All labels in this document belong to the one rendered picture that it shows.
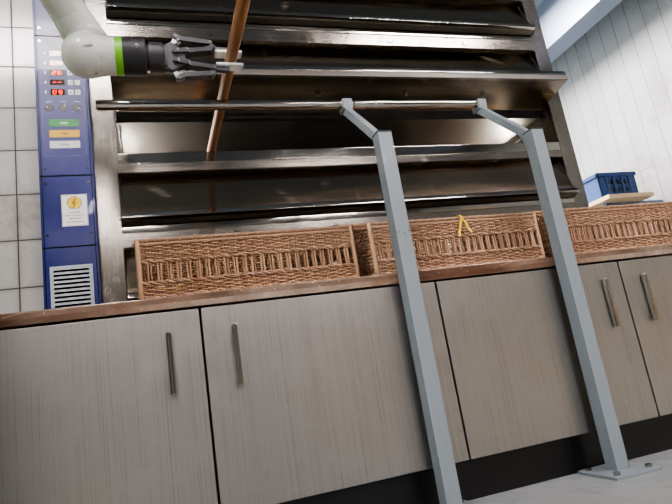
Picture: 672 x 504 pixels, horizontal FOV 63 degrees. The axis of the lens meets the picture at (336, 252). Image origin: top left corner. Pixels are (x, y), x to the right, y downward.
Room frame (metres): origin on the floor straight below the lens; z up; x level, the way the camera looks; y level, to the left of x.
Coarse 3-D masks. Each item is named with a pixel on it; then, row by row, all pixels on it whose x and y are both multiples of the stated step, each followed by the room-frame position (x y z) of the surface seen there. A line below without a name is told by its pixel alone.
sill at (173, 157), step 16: (480, 144) 2.13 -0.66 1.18; (496, 144) 2.15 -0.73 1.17; (512, 144) 2.18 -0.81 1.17; (128, 160) 1.70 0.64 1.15; (144, 160) 1.72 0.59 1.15; (160, 160) 1.74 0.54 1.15; (176, 160) 1.75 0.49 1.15; (192, 160) 1.77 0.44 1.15; (208, 160) 1.79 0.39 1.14; (224, 160) 1.80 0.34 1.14; (240, 160) 1.82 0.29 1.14
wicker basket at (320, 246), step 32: (160, 256) 1.26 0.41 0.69; (192, 256) 1.28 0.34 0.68; (224, 256) 1.30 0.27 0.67; (256, 256) 1.77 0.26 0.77; (288, 256) 1.36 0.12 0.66; (320, 256) 1.38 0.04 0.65; (352, 256) 1.42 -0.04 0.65; (160, 288) 1.25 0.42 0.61; (192, 288) 1.28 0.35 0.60; (224, 288) 1.30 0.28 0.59
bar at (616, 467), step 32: (512, 128) 1.57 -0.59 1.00; (384, 160) 1.34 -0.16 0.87; (544, 160) 1.49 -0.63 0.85; (384, 192) 1.36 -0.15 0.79; (544, 192) 1.49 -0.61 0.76; (416, 288) 1.34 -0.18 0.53; (576, 288) 1.49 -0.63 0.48; (416, 320) 1.34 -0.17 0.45; (576, 320) 1.49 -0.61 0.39; (416, 352) 1.35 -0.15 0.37; (608, 416) 1.49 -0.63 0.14; (448, 448) 1.34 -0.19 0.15; (608, 448) 1.50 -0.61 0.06; (448, 480) 1.34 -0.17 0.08
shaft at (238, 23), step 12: (240, 0) 1.05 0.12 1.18; (240, 12) 1.09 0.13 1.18; (240, 24) 1.13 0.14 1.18; (240, 36) 1.18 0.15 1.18; (228, 48) 1.23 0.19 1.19; (228, 60) 1.27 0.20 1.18; (228, 84) 1.38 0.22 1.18; (216, 120) 1.58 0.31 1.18; (216, 132) 1.66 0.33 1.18; (216, 144) 1.76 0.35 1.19
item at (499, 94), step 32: (128, 96) 1.68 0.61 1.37; (160, 96) 1.71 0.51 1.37; (192, 96) 1.74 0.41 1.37; (256, 96) 1.81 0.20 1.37; (288, 96) 1.85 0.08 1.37; (320, 96) 1.88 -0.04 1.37; (352, 96) 1.92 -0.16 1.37; (384, 96) 1.97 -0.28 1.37; (416, 96) 2.01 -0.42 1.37; (448, 96) 2.05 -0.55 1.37; (480, 96) 2.10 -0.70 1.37; (512, 96) 2.15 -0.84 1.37; (544, 96) 2.20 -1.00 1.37
